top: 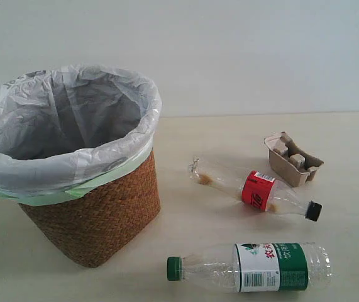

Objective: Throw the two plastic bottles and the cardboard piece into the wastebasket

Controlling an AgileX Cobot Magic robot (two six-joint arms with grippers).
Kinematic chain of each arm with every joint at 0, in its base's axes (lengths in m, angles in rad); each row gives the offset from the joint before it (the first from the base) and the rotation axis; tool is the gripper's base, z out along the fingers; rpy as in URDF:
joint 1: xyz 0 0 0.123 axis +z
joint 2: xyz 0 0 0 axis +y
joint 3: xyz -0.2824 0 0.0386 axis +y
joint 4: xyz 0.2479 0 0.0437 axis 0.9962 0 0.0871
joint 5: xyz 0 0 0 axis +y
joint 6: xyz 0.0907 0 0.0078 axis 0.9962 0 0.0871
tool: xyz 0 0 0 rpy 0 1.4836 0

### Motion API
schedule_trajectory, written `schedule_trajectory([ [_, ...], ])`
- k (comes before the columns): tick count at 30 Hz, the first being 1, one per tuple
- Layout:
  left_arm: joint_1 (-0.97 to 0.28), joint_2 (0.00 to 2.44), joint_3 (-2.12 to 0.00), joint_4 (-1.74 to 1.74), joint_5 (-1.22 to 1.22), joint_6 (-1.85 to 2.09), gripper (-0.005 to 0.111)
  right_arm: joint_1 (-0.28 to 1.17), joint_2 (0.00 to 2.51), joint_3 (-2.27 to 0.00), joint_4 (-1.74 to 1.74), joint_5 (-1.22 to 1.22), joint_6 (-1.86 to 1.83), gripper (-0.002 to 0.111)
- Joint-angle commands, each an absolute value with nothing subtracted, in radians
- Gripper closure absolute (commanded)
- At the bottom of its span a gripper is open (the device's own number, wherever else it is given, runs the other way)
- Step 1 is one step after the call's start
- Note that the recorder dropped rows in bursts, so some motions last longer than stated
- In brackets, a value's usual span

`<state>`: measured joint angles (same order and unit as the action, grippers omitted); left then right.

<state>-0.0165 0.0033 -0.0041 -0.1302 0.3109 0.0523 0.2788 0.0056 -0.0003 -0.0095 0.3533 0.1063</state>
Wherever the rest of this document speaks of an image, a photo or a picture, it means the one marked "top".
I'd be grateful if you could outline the clear bottle with red label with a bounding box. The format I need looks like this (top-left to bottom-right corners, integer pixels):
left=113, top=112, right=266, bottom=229
left=188, top=156, right=322, bottom=221

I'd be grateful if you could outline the brown cardboard pulp tray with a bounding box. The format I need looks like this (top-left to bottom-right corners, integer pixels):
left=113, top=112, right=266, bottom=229
left=263, top=131, right=324, bottom=187

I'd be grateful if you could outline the clear bottle with green label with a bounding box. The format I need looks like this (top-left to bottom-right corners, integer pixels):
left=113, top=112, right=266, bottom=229
left=167, top=242, right=332, bottom=293

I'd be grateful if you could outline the white and green bin liner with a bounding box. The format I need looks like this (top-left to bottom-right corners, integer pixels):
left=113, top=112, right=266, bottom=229
left=0, top=64, right=162, bottom=206

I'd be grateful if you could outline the brown woven wicker basket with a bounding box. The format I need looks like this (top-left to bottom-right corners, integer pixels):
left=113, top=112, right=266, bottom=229
left=20, top=154, right=160, bottom=268

